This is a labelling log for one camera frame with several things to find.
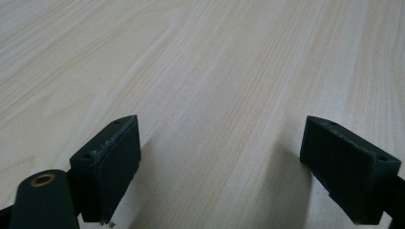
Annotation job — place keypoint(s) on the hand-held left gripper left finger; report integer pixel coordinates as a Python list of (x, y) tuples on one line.
[(108, 165)]

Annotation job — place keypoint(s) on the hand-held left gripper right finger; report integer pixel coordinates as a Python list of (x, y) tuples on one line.
[(347, 171)]

